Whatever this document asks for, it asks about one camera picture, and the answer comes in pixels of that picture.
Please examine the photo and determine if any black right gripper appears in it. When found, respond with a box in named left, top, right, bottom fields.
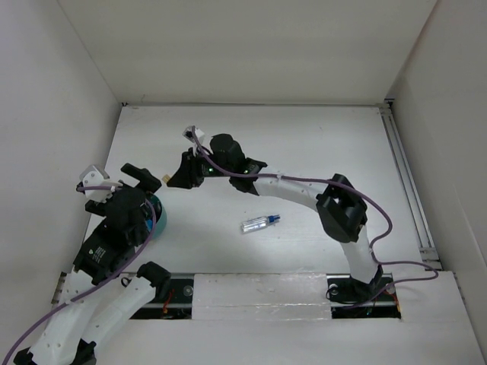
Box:
left=167, top=148, right=233, bottom=189

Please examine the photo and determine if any teal plastic cup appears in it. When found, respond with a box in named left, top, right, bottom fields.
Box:
left=146, top=195, right=167, bottom=240

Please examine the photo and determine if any clear blue-tipped pen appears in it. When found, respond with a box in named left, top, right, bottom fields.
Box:
left=240, top=214, right=281, bottom=234

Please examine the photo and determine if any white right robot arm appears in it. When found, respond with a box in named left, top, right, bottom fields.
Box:
left=166, top=126, right=384, bottom=301

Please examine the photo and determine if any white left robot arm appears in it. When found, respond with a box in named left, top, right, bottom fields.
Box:
left=3, top=163, right=171, bottom=364

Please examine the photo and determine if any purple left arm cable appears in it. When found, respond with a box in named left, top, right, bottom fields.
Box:
left=7, top=184, right=158, bottom=365

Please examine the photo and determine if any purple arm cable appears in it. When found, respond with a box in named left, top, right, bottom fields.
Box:
left=7, top=184, right=158, bottom=365
left=192, top=129, right=441, bottom=309

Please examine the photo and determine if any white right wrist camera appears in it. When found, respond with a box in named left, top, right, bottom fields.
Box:
left=182, top=125, right=211, bottom=156

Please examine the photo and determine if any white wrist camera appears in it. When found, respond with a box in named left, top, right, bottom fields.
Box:
left=182, top=125, right=211, bottom=156
left=76, top=164, right=122, bottom=203

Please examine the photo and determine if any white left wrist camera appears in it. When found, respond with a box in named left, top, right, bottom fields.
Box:
left=76, top=164, right=122, bottom=203

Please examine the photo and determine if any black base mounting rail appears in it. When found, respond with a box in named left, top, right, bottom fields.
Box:
left=133, top=273, right=401, bottom=321

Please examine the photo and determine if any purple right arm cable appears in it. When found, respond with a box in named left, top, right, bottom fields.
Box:
left=192, top=129, right=441, bottom=309

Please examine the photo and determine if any aluminium rail right edge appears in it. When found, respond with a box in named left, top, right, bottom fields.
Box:
left=378, top=99, right=443, bottom=271

